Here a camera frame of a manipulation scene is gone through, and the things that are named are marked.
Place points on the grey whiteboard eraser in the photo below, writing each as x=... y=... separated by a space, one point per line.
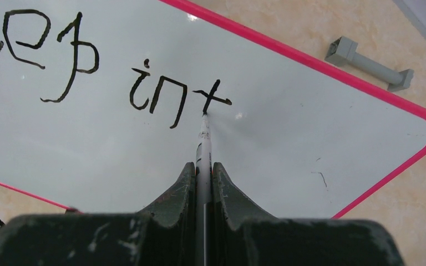
x=343 y=51

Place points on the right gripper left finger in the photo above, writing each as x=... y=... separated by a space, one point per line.
x=162 y=233

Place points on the pink framed whiteboard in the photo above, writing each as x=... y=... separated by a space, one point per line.
x=101 y=105

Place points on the black white marker pen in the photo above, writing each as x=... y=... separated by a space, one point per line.
x=203 y=193

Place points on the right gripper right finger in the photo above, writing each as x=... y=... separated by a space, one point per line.
x=246 y=234

